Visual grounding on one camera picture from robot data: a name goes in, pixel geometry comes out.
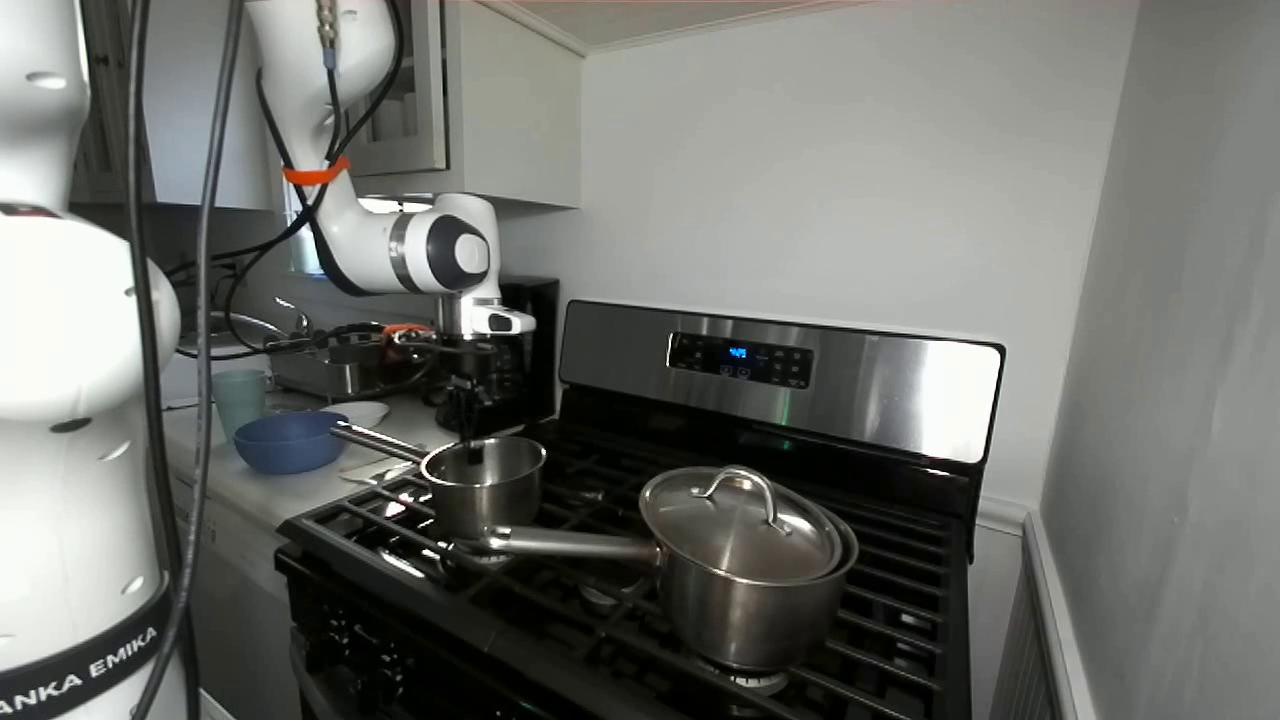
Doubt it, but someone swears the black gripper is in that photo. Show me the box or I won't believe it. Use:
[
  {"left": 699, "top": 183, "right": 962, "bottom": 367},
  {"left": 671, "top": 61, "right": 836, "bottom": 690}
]
[{"left": 441, "top": 331, "right": 530, "bottom": 444}]

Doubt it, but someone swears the small steel saucepan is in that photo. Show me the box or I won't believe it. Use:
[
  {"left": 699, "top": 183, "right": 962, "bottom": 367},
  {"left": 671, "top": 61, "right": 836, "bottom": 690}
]
[{"left": 329, "top": 415, "right": 553, "bottom": 540}]

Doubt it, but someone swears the white bowl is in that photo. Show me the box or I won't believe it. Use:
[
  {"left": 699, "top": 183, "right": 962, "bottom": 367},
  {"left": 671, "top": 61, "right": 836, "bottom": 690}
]
[{"left": 318, "top": 397, "right": 396, "bottom": 436}]

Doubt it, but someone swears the blue bowl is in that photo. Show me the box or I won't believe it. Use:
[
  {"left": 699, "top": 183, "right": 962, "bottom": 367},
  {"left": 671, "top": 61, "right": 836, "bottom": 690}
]
[{"left": 230, "top": 409, "right": 352, "bottom": 480}]

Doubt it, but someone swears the large steel pot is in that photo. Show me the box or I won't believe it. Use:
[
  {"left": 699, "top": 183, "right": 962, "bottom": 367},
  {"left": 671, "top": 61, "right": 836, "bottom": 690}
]
[{"left": 451, "top": 496, "right": 865, "bottom": 678}]

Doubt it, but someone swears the black gas stove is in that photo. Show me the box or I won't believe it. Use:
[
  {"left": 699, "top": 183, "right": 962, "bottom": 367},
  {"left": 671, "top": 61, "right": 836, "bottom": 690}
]
[{"left": 270, "top": 298, "right": 1006, "bottom": 720}]

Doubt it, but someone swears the black coffee maker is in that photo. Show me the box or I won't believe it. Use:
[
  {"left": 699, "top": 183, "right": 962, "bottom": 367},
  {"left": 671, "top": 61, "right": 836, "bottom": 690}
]
[{"left": 436, "top": 272, "right": 564, "bottom": 441}]

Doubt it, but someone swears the metal dish rack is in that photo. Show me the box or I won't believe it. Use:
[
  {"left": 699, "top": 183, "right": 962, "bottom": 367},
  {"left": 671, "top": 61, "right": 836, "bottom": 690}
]
[{"left": 264, "top": 322, "right": 451, "bottom": 403}]

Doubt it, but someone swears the teal cup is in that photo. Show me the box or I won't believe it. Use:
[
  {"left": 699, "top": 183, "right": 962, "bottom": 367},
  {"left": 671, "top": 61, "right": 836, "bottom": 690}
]
[{"left": 211, "top": 361, "right": 279, "bottom": 441}]

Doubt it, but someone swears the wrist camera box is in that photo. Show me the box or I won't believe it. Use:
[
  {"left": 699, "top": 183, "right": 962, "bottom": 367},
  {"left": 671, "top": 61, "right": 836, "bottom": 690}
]
[{"left": 454, "top": 302, "right": 540, "bottom": 345}]

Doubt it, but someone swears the steel pot lid with handle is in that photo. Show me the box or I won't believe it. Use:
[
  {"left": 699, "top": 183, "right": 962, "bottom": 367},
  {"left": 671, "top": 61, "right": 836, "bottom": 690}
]
[{"left": 635, "top": 459, "right": 852, "bottom": 587}]

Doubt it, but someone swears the white wall cabinet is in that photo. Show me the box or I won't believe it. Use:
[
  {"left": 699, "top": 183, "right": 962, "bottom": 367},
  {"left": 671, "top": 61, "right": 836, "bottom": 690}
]
[{"left": 352, "top": 0, "right": 586, "bottom": 215}]

